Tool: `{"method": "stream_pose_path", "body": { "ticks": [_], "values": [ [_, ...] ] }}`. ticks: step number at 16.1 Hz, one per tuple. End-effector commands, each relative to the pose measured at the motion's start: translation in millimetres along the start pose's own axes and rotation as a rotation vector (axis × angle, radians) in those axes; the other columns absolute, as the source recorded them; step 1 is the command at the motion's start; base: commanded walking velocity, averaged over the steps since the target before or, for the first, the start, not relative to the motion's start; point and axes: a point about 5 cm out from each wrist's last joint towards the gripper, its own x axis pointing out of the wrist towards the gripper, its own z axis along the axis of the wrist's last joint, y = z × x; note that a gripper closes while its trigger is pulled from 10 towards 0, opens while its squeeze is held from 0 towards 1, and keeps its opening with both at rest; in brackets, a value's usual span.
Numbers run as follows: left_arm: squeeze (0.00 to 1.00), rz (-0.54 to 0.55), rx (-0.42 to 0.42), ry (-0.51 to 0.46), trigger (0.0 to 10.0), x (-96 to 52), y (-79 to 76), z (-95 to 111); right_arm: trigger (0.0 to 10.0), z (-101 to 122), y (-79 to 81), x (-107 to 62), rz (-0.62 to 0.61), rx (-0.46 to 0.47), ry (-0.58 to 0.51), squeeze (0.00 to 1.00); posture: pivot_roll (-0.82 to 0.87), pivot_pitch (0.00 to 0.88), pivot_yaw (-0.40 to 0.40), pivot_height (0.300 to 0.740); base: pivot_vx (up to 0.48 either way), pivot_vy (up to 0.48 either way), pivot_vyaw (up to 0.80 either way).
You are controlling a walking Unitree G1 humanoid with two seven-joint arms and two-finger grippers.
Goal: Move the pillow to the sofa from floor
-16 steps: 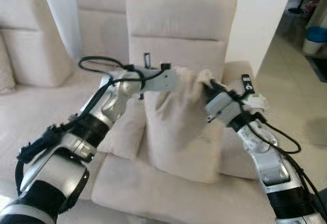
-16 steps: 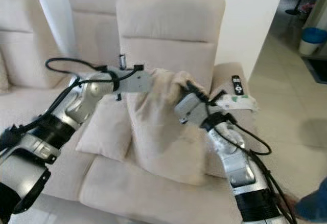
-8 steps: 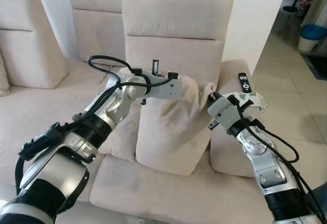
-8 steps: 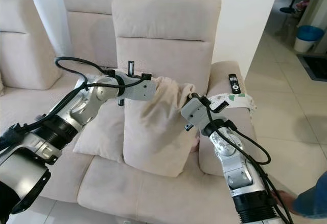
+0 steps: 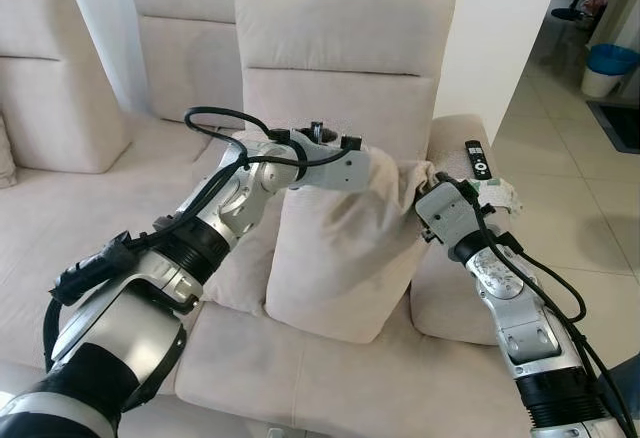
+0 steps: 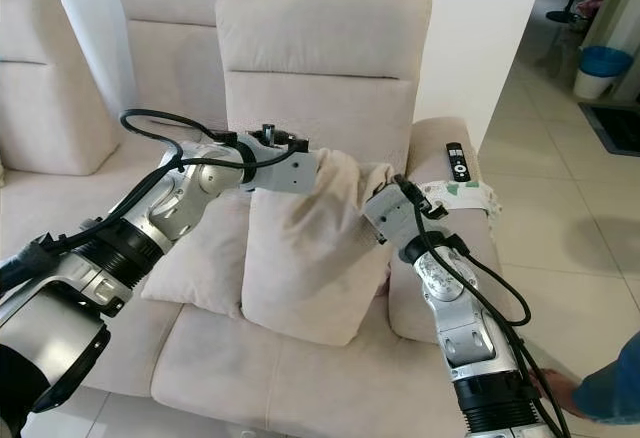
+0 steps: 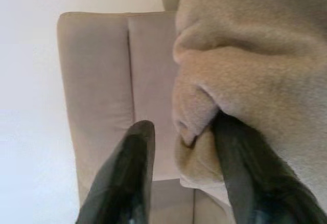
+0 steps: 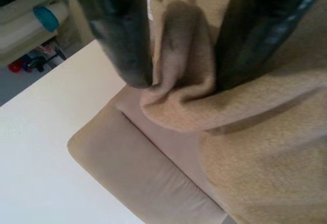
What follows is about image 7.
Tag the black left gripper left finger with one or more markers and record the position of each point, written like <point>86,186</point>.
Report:
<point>125,173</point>

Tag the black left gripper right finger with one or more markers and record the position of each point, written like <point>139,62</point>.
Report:
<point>253,183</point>

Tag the beige fuzzy pillow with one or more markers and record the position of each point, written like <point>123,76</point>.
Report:
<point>255,55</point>

